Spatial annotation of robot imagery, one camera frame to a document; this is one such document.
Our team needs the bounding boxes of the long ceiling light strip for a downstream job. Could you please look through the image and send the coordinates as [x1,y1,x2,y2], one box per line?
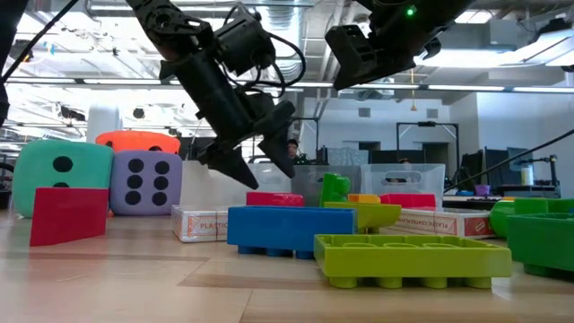
[0,76,574,94]

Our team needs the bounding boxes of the black monitor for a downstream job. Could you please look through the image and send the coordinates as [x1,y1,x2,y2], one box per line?
[178,135,213,162]

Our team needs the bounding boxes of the person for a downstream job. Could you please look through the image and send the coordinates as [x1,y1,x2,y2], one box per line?
[286,137,316,167]

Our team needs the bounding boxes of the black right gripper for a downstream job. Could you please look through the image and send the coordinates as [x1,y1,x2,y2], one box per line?
[325,0,443,90]

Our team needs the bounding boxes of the red wedge block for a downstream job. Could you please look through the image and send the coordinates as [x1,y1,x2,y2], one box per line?
[30,187,110,249]

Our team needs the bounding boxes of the blue chair back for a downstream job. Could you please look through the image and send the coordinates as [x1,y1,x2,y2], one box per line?
[507,146,535,173]

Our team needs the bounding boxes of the teal foam die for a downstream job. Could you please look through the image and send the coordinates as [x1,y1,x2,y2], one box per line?
[12,139,116,220]

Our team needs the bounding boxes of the lime green thick toy brick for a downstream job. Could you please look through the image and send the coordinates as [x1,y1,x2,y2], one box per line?
[323,201,403,236]

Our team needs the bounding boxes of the blue toy brick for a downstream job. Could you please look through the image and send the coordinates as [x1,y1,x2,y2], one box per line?
[226,205,359,261]

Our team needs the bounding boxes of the white pillar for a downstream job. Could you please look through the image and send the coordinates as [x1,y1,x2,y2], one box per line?
[85,104,124,145]

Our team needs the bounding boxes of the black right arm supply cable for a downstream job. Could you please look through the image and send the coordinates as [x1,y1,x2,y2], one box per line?
[442,128,574,195]

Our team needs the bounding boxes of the lime green thin toy brick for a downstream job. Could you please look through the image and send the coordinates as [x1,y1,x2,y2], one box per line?
[313,232,514,290]

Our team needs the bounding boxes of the pink playing card deck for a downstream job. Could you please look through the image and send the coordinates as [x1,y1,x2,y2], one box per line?
[379,206,497,240]

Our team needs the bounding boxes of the purple foam die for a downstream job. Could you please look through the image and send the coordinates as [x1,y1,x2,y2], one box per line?
[109,149,184,218]

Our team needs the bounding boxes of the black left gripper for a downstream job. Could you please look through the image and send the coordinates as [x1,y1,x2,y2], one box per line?
[161,51,297,190]

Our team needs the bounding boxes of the white plastic bin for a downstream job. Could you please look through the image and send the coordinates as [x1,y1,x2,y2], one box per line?
[178,160,253,209]

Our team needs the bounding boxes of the dark green toy brick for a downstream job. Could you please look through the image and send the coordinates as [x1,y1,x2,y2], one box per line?
[507,212,574,278]

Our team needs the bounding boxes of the orange plastic bucket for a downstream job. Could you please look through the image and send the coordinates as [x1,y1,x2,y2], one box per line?
[95,129,182,155]

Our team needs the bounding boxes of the grey plastic bin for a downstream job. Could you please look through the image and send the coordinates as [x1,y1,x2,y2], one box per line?
[291,164,365,208]

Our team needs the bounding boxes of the silver round ceiling duct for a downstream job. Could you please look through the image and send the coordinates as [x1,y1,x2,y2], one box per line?
[263,0,307,132]

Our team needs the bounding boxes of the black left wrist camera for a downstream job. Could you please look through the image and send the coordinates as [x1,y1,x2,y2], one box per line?
[216,7,278,78]

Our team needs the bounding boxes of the red toy brick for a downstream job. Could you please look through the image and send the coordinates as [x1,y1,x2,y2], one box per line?
[245,191,306,208]
[379,193,438,212]

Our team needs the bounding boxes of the black office monitors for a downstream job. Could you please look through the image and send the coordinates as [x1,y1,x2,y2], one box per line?
[461,148,510,188]

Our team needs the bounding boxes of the black frame rig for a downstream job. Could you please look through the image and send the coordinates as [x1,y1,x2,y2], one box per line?
[395,120,461,190]

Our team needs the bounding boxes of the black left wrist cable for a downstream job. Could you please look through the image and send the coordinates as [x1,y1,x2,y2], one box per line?
[222,3,309,100]

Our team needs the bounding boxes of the yellow toy brick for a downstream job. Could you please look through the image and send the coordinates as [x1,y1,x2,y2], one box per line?
[346,193,382,205]

